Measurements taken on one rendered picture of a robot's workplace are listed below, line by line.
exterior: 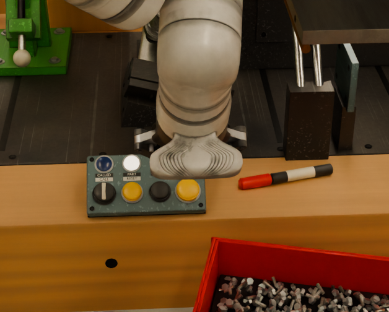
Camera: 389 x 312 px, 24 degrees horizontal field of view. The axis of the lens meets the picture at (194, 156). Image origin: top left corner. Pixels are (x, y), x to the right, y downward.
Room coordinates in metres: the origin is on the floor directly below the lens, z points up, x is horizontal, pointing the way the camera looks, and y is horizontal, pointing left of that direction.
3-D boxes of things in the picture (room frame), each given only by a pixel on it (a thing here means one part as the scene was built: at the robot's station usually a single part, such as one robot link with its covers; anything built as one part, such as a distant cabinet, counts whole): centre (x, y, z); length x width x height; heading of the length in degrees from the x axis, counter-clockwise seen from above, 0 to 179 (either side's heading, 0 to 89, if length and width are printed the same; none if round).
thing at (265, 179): (0.99, -0.12, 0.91); 0.13 x 0.02 x 0.02; 107
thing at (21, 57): (1.28, 0.27, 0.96); 0.06 x 0.03 x 0.06; 3
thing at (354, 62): (1.11, -0.21, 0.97); 0.10 x 0.02 x 0.14; 3
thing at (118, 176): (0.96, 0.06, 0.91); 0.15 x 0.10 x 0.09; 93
